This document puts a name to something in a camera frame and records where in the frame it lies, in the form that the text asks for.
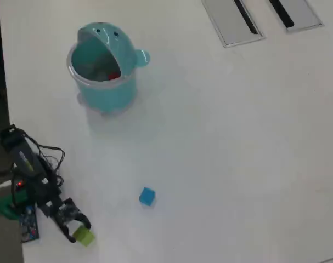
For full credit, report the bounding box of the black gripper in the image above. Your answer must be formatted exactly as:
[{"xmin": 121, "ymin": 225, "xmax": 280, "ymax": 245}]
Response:
[{"xmin": 47, "ymin": 201, "xmax": 92, "ymax": 244}]

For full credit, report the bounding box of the green lego block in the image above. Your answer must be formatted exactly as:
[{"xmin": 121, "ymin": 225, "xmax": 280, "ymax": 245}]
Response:
[{"xmin": 72, "ymin": 226, "xmax": 95, "ymax": 247}]

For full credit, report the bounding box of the blue lego block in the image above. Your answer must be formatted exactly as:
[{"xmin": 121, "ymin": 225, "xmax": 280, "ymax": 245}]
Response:
[{"xmin": 138, "ymin": 187, "xmax": 157, "ymax": 207}]

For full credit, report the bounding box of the green arm base clamp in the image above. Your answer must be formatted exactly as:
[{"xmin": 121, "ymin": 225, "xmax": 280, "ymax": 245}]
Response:
[{"xmin": 0, "ymin": 188, "xmax": 29, "ymax": 220}]

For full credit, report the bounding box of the teal whale-shaped bin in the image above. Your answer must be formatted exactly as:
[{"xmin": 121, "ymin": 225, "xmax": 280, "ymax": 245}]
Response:
[{"xmin": 66, "ymin": 21, "xmax": 151, "ymax": 117}]

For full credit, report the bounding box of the blue controller circuit board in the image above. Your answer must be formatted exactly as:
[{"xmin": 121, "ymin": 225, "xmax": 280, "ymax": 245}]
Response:
[{"xmin": 19, "ymin": 205, "xmax": 40, "ymax": 243}]

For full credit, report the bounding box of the wide grey table cable hatch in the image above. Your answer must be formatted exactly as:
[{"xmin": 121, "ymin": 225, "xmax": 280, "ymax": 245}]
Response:
[{"xmin": 201, "ymin": 0, "xmax": 266, "ymax": 49}]

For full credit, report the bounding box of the narrow grey table cable hatch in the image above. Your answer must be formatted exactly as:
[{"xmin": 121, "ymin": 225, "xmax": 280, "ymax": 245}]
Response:
[{"xmin": 267, "ymin": 0, "xmax": 325, "ymax": 33}]

